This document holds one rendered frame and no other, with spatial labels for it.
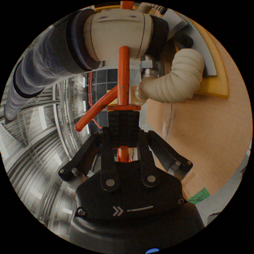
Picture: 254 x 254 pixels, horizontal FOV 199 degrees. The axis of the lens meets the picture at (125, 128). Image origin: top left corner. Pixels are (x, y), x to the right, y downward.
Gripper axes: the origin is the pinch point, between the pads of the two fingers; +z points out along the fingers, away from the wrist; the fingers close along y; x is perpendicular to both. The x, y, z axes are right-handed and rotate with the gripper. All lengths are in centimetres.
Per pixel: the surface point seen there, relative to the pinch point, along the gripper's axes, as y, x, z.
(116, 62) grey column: -7, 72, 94
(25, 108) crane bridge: -175, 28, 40
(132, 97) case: 26, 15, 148
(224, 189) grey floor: 120, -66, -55
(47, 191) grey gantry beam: -202, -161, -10
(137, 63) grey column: 26, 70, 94
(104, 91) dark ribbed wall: -226, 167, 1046
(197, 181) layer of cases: 66, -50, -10
